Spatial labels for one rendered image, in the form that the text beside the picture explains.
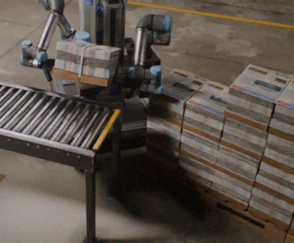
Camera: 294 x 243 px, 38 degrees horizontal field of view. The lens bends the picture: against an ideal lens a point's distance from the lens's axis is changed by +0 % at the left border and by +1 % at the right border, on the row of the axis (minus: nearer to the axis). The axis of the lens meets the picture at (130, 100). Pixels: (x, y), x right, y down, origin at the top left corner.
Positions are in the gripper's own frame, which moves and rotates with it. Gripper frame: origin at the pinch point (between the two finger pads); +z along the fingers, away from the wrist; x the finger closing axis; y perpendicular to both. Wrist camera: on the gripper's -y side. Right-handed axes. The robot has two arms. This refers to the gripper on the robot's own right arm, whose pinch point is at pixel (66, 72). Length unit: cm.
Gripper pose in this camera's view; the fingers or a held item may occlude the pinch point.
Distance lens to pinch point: 308.8
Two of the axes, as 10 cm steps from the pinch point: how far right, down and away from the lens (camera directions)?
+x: 2.7, -1.7, 9.5
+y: 1.6, -9.6, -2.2
